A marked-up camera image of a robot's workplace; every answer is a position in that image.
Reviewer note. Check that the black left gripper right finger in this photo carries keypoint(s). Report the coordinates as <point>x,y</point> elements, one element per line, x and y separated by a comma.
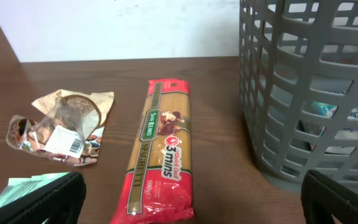
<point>324,200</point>

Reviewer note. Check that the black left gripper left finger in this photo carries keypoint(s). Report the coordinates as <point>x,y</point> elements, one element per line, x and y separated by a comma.
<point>59,202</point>

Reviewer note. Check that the Kleenex tissue multipack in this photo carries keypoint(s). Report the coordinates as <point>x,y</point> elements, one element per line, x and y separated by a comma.
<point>326,121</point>

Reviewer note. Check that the small light teal packet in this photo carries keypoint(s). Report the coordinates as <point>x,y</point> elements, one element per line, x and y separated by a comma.
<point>19,187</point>

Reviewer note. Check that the crumpled beige mushroom bag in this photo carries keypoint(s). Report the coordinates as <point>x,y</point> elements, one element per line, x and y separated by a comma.
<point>71,130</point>

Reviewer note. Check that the San Remo spaghetti packet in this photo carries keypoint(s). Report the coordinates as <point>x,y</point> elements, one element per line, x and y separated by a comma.
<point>157,186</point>

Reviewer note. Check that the grey plastic basket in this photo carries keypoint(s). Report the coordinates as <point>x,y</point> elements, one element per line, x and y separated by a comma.
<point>298,84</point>

